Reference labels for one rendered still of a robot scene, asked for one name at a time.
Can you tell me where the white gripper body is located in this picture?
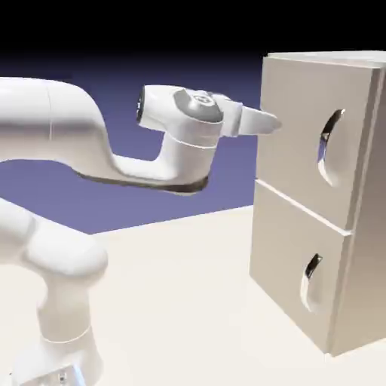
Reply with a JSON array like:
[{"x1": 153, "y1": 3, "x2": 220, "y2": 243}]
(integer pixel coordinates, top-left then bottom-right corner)
[{"x1": 237, "y1": 105, "x2": 283, "y2": 137}]

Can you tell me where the beige cabinet door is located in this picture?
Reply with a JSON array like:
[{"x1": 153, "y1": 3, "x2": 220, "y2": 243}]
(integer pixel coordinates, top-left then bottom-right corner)
[
  {"x1": 249, "y1": 179, "x2": 353, "y2": 356},
  {"x1": 255, "y1": 56, "x2": 383, "y2": 232}
]

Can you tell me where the beige cabinet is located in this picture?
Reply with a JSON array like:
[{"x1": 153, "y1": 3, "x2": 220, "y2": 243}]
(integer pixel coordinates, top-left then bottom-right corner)
[{"x1": 249, "y1": 50, "x2": 386, "y2": 358}]

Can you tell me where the curved silver handle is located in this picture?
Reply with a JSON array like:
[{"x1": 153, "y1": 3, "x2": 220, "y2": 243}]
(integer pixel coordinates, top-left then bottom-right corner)
[
  {"x1": 317, "y1": 108, "x2": 347, "y2": 187},
  {"x1": 300, "y1": 253, "x2": 323, "y2": 314}
]

